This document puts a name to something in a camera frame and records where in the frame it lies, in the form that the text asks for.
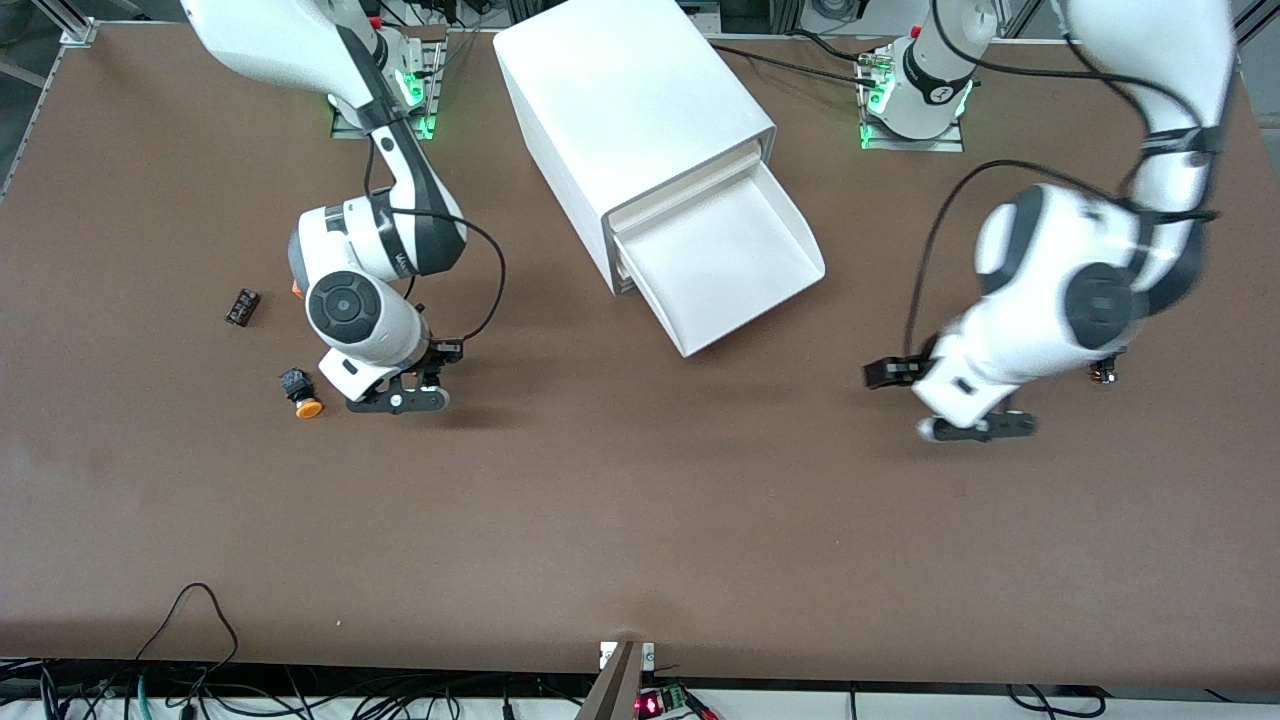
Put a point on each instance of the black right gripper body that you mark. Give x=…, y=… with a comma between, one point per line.
x=437, y=355

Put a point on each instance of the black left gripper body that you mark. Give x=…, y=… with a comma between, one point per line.
x=918, y=370

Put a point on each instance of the white drawer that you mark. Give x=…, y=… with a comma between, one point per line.
x=680, y=190
x=630, y=278
x=730, y=260

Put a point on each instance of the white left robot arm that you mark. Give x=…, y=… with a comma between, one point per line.
x=1050, y=270

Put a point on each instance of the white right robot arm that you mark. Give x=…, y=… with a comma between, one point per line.
x=350, y=310

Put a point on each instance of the yellow mushroom push button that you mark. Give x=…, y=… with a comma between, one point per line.
x=300, y=393

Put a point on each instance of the white drawer cabinet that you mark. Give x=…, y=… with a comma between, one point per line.
x=620, y=90

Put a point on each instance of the small black clamp part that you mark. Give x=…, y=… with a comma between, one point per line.
x=1105, y=374

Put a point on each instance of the circuit board with red light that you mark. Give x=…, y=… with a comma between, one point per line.
x=660, y=702

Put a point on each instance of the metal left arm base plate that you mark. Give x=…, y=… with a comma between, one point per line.
x=940, y=146

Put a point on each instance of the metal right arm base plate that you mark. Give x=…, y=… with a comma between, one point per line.
x=415, y=130

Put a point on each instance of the grey camera mount bar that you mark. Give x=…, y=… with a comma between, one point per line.
x=612, y=690

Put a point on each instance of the aluminium corner bracket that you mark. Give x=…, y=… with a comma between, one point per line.
x=80, y=35

